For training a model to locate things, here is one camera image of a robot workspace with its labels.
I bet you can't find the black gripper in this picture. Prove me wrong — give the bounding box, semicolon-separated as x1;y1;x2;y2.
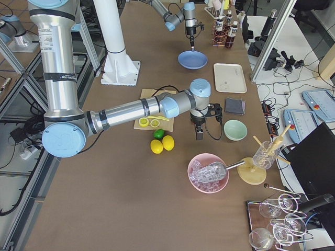
190;103;223;140
185;21;205;39

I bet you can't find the blue round plate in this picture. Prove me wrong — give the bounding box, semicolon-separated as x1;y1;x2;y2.
177;51;208;70

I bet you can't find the tea bottle left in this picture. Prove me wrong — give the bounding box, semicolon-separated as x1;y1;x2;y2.
213;15;225;46

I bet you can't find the tea bottle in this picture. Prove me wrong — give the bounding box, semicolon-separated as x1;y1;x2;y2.
213;15;225;46
225;21;238;48
224;10;232;31

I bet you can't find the pink bowl of ice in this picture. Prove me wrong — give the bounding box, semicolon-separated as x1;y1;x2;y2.
187;153;229;193

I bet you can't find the yellow lemon upper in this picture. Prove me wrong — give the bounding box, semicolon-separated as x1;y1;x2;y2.
162;135;175;151

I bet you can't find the yellow lemon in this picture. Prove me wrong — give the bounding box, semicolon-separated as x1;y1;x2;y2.
150;139;164;154
162;135;175;151

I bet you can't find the green bowl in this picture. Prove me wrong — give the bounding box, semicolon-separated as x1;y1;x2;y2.
224;120;248;141

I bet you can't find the tea bottle right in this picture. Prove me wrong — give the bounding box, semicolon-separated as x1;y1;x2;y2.
224;10;232;31

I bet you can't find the green lime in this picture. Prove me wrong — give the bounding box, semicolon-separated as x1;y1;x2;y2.
153;129;165;140

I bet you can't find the tea bottle middle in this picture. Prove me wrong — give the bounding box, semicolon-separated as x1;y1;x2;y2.
225;21;238;48

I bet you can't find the grey folded cloth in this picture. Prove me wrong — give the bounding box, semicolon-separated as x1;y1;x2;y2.
225;98;245;115

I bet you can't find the lemon slice upper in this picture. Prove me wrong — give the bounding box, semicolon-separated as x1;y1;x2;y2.
150;119;160;128

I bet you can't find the lemon slice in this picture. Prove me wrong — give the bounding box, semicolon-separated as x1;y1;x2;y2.
138;117;150;127
150;119;160;128

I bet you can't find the steel ice scoop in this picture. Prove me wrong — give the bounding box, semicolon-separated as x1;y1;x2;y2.
195;161;245;183

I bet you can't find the yellow lemon lower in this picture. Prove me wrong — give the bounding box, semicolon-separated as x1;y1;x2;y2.
150;139;164;154

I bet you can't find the yellow plastic knife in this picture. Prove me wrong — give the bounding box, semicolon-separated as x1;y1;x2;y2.
147;116;169;121

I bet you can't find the lemon slice lower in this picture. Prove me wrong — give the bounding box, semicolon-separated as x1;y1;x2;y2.
138;117;150;127

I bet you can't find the cream rabbit tray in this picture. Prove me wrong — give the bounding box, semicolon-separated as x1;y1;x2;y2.
214;63;247;94

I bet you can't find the wooden cup stand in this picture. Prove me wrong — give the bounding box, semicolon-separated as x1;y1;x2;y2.
237;124;292;185

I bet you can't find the clear glass mug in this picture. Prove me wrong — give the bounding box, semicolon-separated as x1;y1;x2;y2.
252;141;280;169

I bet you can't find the blue teach pendant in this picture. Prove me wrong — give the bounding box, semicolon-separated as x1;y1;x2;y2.
283;109;321;143

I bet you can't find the copper wire bottle rack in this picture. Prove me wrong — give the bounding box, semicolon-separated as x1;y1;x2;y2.
212;17;238;48

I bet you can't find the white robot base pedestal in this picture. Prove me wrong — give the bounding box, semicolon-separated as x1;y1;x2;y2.
94;0;140;86

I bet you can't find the wire wine glass rack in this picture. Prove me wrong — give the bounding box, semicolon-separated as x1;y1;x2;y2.
246;184;314;250

